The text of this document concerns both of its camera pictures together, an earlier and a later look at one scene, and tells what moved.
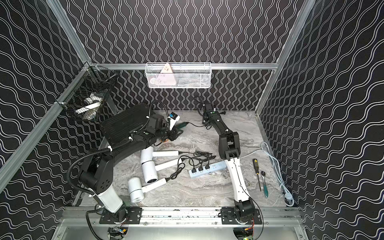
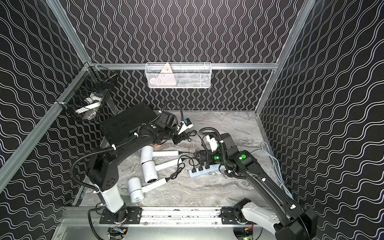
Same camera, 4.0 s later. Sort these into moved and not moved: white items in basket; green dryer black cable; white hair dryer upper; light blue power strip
Moved: green dryer black cable
Not moved: light blue power strip; white items in basket; white hair dryer upper
